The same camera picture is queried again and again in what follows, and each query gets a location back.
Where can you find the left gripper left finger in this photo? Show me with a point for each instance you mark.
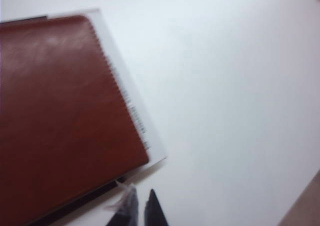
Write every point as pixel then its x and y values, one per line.
pixel 127 211

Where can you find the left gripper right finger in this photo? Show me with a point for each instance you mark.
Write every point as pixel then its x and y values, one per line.
pixel 155 213

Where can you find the red leather-bound book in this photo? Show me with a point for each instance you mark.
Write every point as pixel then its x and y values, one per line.
pixel 62 111

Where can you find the black hardcover book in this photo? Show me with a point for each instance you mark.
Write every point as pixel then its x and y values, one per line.
pixel 140 111

